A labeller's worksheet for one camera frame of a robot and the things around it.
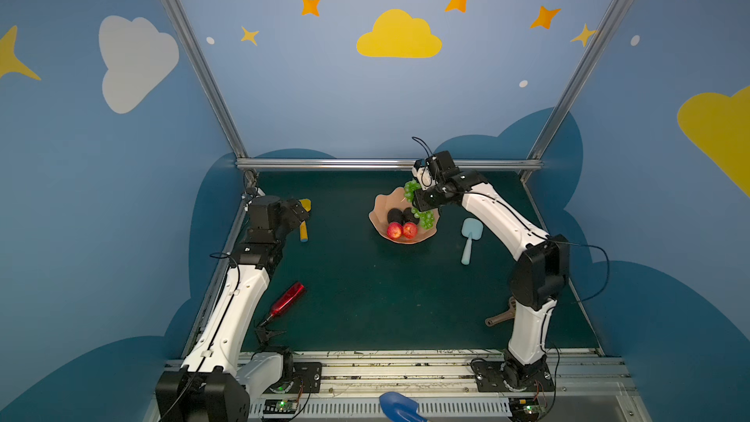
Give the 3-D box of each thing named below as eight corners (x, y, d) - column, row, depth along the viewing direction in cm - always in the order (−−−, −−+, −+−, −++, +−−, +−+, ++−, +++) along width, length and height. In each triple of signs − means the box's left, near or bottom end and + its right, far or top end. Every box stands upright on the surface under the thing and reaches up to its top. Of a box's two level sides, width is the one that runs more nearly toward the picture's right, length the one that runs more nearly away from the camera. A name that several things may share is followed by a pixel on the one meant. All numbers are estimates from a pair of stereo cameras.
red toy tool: (259, 324, 83) (257, 322, 81) (299, 283, 90) (298, 280, 89) (266, 330, 81) (264, 328, 80) (306, 289, 89) (304, 286, 88)
